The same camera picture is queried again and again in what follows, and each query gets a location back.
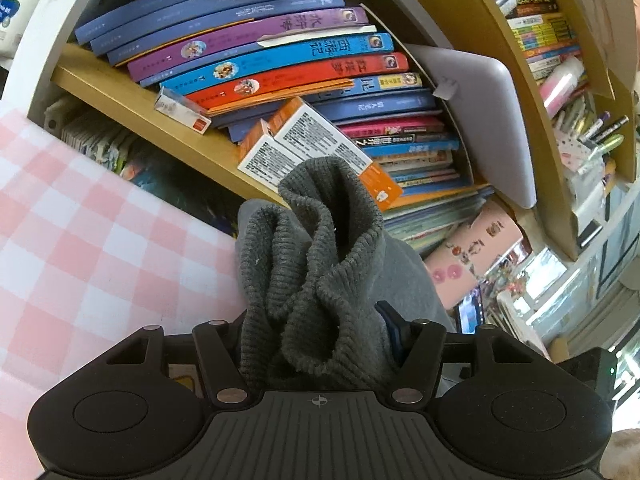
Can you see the pile of picture books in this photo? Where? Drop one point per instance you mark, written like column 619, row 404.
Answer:
column 150, row 170

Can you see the silver laptop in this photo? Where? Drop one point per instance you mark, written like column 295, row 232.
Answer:
column 485, row 120

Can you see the white jar green lid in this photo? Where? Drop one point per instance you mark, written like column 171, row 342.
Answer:
column 15, row 15

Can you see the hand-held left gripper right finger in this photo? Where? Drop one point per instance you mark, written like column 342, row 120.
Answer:
column 392, row 325

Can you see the pink checked tablecloth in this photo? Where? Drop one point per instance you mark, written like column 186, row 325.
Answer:
column 90, row 240

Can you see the pink cartoon box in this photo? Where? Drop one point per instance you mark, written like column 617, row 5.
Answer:
column 470, row 255

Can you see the grey hoodie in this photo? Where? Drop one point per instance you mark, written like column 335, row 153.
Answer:
column 320, row 270

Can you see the stack of flat books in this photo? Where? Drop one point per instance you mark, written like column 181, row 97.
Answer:
column 280, row 50

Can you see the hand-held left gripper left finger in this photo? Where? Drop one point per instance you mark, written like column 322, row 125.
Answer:
column 220, row 360

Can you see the small red white box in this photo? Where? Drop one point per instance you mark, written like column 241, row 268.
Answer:
column 182, row 110

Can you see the small lit screen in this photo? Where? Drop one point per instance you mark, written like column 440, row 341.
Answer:
column 470, row 312

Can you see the row of upright books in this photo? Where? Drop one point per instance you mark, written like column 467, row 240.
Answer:
column 542, row 25

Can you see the white shelf post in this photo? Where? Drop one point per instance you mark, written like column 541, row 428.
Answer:
column 45, row 25

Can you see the cup of markers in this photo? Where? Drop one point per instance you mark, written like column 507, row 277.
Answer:
column 590, row 140

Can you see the wooden bookshelf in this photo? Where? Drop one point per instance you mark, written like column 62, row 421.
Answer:
column 165, row 130

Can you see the clear plastic drawer box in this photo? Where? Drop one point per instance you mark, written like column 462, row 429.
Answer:
column 565, row 300

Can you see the pink white bottle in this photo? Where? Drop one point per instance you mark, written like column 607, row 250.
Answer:
column 562, row 85

